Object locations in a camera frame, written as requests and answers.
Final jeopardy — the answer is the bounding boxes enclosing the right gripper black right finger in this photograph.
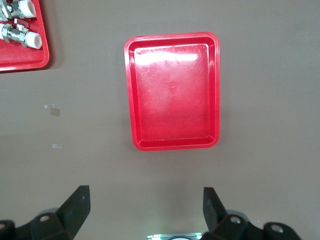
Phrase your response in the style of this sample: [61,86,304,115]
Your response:
[202,186,302,240]

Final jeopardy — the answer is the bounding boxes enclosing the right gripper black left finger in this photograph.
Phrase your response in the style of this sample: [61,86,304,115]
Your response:
[0,185,91,240]

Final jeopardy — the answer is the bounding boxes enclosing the red plastic tray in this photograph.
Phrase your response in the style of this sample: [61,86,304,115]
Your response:
[0,0,50,73]
[123,31,221,152]

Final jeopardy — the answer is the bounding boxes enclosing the white-capped metal pipe valve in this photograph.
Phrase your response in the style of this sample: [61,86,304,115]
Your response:
[0,0,38,21]
[0,17,43,50]

